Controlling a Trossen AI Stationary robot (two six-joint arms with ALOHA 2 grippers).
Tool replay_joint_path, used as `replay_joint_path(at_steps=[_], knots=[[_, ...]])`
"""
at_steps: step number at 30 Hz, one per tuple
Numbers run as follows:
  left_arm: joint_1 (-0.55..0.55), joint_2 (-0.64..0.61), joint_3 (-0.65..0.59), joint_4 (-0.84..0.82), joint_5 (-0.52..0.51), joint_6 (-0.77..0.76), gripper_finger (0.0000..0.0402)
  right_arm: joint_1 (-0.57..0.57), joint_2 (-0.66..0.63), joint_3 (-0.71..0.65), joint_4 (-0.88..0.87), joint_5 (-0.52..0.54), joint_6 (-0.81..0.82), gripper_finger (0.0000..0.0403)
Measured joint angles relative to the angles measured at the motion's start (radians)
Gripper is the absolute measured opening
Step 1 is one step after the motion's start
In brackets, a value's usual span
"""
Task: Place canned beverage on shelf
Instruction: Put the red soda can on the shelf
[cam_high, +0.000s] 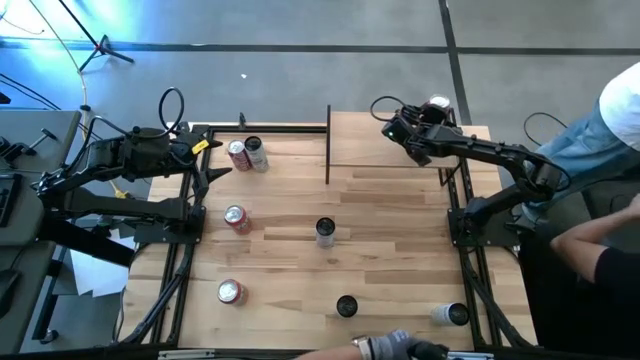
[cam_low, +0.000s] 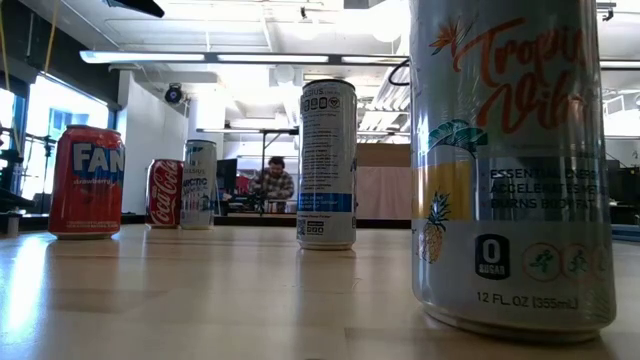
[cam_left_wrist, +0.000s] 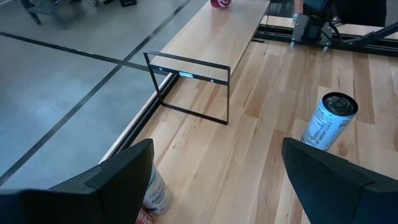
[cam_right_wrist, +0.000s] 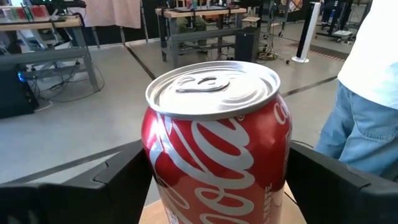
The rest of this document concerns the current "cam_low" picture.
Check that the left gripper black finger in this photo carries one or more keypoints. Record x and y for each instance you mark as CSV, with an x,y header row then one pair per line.
x,y
135,5

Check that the red Coca-Cola can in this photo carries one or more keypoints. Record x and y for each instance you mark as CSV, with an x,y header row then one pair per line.
x,y
162,195

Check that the white Celsius can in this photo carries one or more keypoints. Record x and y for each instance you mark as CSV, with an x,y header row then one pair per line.
x,y
327,165

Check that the overhead light bar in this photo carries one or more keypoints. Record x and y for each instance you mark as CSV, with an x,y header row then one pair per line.
x,y
150,56

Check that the black tripod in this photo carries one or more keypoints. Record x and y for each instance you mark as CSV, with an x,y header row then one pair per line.
x,y
48,170

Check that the black background monitor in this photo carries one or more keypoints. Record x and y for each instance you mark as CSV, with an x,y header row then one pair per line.
x,y
227,175

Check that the red Fanta strawberry can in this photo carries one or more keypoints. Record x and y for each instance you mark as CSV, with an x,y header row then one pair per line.
x,y
85,200

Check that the Celsius Arctic Vibe can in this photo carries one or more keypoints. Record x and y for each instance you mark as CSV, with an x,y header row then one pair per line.
x,y
200,200

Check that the person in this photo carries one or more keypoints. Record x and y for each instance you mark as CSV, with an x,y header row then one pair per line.
x,y
274,187

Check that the Celsius Tropical Vibe can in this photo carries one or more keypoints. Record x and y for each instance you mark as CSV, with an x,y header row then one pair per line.
x,y
510,225

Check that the blue floor mat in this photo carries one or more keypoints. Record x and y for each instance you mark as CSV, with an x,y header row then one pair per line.
x,y
627,234

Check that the black round ceiling camera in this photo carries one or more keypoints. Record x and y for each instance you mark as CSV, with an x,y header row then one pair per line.
x,y
173,94

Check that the black table frame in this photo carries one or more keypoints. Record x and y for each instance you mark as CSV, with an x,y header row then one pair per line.
x,y
250,220

